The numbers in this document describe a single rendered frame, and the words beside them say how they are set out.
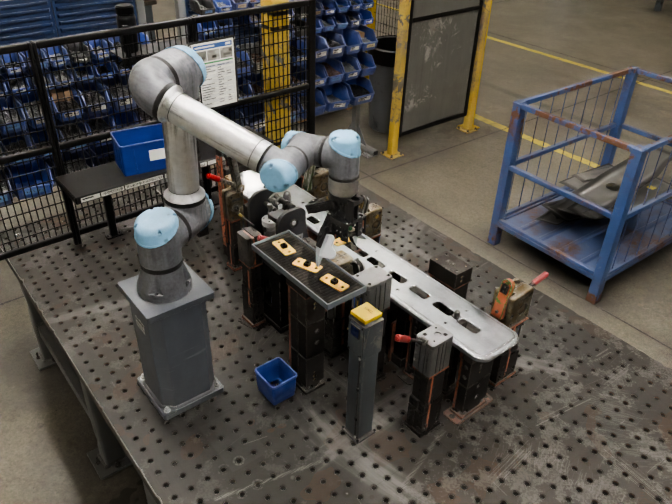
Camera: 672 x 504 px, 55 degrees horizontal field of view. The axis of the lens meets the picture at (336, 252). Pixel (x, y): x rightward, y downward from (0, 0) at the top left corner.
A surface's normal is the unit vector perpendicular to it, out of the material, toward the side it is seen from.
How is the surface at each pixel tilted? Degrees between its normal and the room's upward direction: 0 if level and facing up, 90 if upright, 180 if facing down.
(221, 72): 90
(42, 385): 0
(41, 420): 0
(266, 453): 0
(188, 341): 90
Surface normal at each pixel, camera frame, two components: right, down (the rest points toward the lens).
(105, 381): 0.03, -0.83
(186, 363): 0.62, 0.45
